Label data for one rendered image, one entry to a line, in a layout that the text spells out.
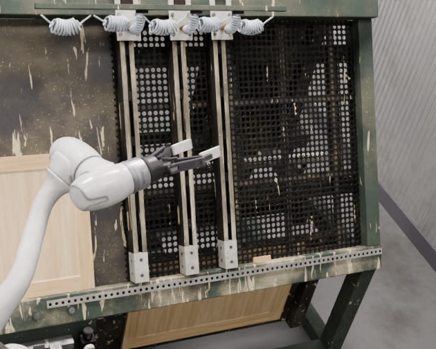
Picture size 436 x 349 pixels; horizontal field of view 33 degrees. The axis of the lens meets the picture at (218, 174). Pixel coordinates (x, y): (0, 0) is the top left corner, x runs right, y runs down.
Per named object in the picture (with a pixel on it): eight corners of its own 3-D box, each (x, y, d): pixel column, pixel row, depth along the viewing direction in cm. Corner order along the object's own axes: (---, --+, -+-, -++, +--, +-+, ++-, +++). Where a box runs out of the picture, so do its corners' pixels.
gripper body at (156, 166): (138, 181, 203) (165, 169, 208) (154, 187, 196) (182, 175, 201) (132, 156, 200) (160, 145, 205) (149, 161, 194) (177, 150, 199)
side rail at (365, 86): (353, 244, 366) (367, 246, 356) (344, 22, 358) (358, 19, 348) (367, 242, 370) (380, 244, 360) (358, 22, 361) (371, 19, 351)
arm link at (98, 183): (135, 170, 189) (109, 148, 197) (83, 191, 181) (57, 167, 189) (137, 203, 195) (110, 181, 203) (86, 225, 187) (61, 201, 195)
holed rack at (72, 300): (46, 308, 290) (47, 309, 289) (46, 300, 290) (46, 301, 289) (380, 253, 360) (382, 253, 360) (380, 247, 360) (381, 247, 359)
